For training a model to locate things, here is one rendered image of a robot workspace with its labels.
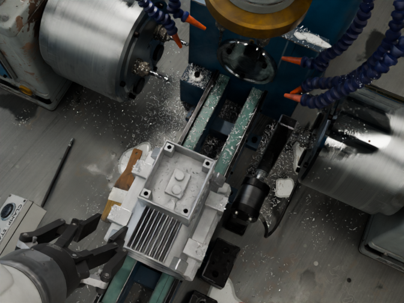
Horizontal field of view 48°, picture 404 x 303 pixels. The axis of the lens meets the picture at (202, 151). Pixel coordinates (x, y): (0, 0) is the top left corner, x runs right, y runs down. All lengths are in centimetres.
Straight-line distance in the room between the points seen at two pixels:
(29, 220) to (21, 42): 37
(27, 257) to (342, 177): 60
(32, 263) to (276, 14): 50
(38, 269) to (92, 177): 70
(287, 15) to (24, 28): 55
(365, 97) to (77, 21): 58
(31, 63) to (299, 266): 78
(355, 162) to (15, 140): 85
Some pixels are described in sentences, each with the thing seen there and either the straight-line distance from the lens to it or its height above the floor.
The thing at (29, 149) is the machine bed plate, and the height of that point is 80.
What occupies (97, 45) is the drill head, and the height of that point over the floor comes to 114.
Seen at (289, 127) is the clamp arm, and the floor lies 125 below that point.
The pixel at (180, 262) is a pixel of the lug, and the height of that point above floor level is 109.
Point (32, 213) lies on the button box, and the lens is 91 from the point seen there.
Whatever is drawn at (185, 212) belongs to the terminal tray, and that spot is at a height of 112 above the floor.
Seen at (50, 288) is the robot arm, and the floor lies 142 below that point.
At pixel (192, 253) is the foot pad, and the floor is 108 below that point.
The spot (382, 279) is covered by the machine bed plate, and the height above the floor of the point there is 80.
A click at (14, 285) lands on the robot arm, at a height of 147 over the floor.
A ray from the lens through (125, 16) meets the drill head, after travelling 95.
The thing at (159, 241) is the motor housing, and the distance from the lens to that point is 83.
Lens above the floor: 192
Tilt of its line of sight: 69 degrees down
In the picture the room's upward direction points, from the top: 7 degrees clockwise
